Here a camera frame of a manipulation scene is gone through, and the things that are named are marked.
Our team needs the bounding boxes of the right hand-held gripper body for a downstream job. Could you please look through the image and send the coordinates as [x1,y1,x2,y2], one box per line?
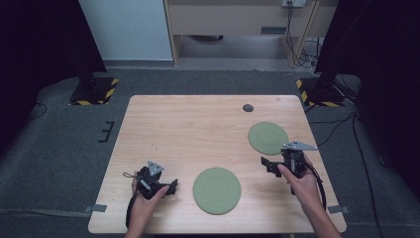
[280,140,319,180]

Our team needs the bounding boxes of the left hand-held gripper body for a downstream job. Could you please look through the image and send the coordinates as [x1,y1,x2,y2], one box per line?
[135,161,165,200]

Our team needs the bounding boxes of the green round plate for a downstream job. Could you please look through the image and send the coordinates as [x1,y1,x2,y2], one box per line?
[192,167,243,216]
[247,121,290,157]

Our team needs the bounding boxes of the person's left hand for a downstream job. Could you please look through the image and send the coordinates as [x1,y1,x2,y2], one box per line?
[130,171,170,220]

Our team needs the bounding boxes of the person's right hand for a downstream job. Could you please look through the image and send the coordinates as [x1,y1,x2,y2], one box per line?
[276,154,324,208]

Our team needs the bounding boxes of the grey tape piece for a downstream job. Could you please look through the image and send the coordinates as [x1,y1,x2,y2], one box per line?
[83,203,108,214]
[327,204,352,215]

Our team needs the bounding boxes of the black stand base striped edges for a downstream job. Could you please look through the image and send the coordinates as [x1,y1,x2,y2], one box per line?
[68,76,120,107]
[295,76,346,108]

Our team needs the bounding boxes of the dark curtain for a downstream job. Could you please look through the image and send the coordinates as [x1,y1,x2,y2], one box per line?
[0,0,108,157]
[314,0,420,202]

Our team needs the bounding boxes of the white cabinet panel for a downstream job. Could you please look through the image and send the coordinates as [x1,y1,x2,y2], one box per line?
[78,0,174,61]

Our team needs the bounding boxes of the grey power strip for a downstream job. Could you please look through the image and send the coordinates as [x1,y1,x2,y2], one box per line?
[280,0,307,9]

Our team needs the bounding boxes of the right hand-held gripper black cable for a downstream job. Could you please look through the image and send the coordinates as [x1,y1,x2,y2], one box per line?
[305,161,329,212]

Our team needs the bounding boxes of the hand-held gripper black cable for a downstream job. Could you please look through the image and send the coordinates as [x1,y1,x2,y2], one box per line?
[124,192,139,230]
[305,161,329,212]

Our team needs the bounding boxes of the left hand-held gripper black cable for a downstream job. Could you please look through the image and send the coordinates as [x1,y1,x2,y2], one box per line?
[124,192,139,230]

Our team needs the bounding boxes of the long black floor cable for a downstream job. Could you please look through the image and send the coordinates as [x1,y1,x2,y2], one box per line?
[305,103,387,238]

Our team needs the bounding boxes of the grey floor strap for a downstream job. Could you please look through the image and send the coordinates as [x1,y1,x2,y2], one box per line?
[0,207,91,219]

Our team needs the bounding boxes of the bundle of black cables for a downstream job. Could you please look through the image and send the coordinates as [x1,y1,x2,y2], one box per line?
[285,1,323,75]

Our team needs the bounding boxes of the thin black floor cable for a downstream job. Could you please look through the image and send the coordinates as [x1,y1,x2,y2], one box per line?
[28,102,49,121]

